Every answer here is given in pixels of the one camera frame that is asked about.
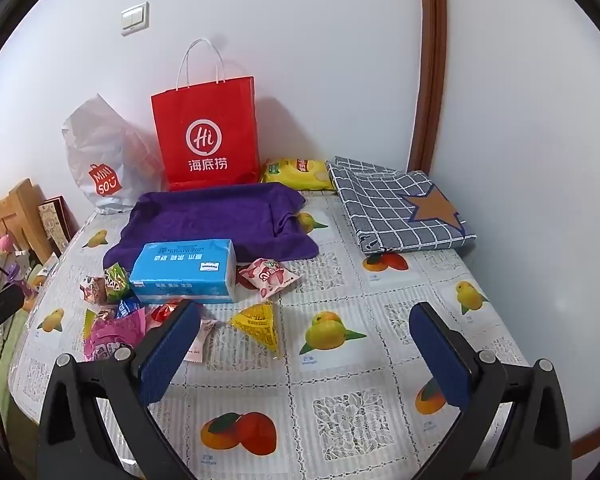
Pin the yellow triangular snack packet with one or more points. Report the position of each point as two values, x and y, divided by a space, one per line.
257 325

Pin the green triangular snack packet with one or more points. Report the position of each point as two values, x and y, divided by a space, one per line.
116 282

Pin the small blue snack packet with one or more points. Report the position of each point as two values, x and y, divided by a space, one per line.
128 308

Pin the purple towel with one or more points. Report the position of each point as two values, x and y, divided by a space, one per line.
205 210

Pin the white light switch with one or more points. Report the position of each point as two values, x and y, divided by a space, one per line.
135 19

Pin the brown white small snack packet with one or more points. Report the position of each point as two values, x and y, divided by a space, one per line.
92 290

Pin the magenta snack packet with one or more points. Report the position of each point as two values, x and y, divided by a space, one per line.
115 337

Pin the grey checked folded cloth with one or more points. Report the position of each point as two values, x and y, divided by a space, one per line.
380 200

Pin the red paper bag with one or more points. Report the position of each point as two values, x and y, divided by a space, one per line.
205 110

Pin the wooden headboard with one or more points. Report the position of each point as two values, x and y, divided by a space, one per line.
20 210

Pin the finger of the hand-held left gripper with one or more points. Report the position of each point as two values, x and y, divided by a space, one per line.
2 307

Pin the patterned framed board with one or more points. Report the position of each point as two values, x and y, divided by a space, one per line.
55 225

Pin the pink plush bedding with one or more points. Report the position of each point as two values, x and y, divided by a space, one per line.
5 255

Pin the white plastic shopping bag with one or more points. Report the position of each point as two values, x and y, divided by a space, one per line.
95 160

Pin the blue tissue pack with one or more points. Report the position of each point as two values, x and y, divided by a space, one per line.
180 270

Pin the pale pink snack packet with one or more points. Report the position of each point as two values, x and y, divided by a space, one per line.
200 340

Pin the brown wooden door frame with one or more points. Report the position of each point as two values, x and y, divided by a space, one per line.
427 60

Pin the pink strawberry snack packet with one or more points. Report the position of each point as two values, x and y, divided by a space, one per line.
267 280

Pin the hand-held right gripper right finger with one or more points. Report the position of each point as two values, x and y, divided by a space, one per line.
440 355

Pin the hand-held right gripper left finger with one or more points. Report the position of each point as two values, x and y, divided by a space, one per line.
165 355

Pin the red snack packet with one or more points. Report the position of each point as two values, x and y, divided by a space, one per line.
161 312

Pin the yellow chips bag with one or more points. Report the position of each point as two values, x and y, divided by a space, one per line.
295 172

